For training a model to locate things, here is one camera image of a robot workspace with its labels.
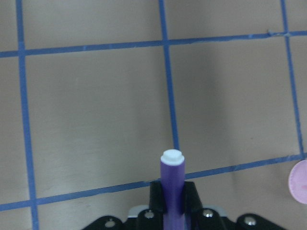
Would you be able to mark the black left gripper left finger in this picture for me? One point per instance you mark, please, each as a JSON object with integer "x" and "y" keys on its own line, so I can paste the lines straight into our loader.
{"x": 156, "y": 198}

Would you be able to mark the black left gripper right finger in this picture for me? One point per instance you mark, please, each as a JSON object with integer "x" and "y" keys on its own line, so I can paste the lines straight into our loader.
{"x": 191, "y": 205}

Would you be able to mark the purple pen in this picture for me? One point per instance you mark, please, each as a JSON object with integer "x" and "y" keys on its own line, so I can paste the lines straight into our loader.
{"x": 172, "y": 168}

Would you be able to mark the pink mesh cup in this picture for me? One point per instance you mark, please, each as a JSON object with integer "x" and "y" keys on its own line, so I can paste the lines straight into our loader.
{"x": 297, "y": 182}

